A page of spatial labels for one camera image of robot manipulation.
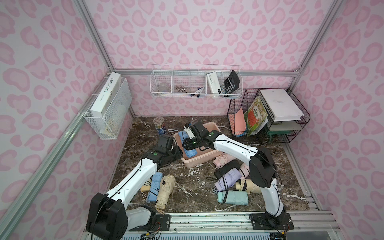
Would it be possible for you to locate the white wire wall basket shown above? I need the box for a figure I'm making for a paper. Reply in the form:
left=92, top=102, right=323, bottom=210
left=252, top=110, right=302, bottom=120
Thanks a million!
left=150, top=64, right=243, bottom=99

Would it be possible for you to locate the beige folded umbrella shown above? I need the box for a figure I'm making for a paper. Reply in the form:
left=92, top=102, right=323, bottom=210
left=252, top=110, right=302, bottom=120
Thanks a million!
left=155, top=175, right=176, bottom=215

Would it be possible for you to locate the colored pencil tube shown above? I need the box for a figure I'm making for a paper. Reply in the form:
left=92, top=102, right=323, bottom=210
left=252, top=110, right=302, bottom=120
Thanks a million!
left=153, top=117, right=168, bottom=135

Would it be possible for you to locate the pink plastic storage box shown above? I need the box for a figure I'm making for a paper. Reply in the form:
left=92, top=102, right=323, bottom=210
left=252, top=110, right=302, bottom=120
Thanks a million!
left=173, top=121, right=224, bottom=169

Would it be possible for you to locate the black wire desk organizer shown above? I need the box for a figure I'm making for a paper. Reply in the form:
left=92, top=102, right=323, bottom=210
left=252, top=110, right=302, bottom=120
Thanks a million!
left=227, top=88, right=311, bottom=143

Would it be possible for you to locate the mint green umbrella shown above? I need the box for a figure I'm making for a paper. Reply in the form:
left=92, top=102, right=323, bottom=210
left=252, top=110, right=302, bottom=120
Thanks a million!
left=217, top=191, right=249, bottom=206

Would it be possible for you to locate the pale pink crumpled umbrella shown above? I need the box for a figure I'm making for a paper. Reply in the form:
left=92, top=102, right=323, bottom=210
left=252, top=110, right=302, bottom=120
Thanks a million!
left=213, top=153, right=236, bottom=169

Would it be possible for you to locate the white mesh side basket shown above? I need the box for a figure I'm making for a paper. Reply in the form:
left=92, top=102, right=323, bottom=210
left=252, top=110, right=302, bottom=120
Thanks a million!
left=84, top=78, right=132, bottom=140

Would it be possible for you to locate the black folded umbrella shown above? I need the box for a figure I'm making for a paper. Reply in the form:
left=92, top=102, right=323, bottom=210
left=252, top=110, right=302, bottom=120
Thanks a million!
left=214, top=161, right=241, bottom=180

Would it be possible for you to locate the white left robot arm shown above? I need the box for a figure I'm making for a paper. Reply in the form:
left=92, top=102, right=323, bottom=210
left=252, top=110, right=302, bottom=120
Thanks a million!
left=86, top=135, right=183, bottom=240

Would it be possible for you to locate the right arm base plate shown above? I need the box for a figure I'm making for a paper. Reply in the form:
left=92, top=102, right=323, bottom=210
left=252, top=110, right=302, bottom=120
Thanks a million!
left=249, top=213, right=295, bottom=231

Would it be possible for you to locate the black calculator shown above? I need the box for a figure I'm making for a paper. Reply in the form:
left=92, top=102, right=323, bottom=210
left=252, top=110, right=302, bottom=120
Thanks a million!
left=224, top=70, right=240, bottom=95

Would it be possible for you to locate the white long box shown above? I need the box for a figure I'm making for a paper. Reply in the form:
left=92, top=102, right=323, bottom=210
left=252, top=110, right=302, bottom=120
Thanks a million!
left=90, top=73, right=122, bottom=118

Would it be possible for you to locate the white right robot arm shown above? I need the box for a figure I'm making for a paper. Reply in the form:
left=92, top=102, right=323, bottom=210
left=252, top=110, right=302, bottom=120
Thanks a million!
left=183, top=121, right=286, bottom=218

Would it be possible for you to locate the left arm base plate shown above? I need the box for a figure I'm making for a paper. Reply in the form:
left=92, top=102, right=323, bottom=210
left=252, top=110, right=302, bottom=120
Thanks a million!
left=129, top=215, right=171, bottom=232

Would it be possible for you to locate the cream umbrella right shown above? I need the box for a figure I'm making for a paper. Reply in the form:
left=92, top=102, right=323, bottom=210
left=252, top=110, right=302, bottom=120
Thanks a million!
left=235, top=179, right=262, bottom=194

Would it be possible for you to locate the white small box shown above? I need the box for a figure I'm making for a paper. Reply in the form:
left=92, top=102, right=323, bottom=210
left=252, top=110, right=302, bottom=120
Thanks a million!
left=206, top=72, right=222, bottom=97

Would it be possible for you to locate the white paper stack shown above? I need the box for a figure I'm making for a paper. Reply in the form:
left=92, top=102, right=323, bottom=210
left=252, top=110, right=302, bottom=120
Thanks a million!
left=261, top=89, right=304, bottom=122

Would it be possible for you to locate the light blue umbrella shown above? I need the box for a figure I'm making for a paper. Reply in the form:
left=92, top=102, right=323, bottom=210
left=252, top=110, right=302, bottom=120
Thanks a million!
left=178, top=131, right=198, bottom=158

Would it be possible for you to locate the pink folder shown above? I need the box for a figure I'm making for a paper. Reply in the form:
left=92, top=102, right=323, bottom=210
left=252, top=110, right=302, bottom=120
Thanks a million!
left=234, top=108, right=247, bottom=137

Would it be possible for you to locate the green red book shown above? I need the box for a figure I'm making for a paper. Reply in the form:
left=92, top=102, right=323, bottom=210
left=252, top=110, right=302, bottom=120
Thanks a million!
left=244, top=96, right=268, bottom=136

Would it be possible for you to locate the lavender umbrella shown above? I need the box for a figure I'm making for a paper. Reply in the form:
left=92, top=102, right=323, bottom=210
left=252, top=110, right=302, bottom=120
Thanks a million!
left=215, top=168, right=242, bottom=192

